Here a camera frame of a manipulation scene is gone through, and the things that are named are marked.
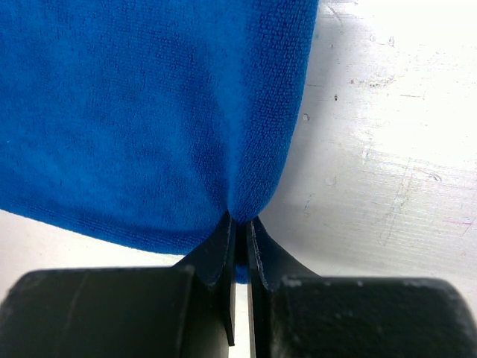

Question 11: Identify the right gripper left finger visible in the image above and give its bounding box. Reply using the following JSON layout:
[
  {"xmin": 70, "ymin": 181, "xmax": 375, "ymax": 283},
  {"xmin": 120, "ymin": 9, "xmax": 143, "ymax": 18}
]
[{"xmin": 1, "ymin": 215, "xmax": 236, "ymax": 357}]

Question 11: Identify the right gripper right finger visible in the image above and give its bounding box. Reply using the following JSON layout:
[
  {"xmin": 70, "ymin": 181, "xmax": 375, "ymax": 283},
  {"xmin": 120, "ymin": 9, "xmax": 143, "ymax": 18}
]
[{"xmin": 246, "ymin": 219, "xmax": 476, "ymax": 357}]

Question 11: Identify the blue towel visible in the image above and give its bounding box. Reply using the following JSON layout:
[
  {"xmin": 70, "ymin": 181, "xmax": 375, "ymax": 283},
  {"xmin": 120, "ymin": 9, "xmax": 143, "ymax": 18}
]
[{"xmin": 0, "ymin": 0, "xmax": 321, "ymax": 284}]

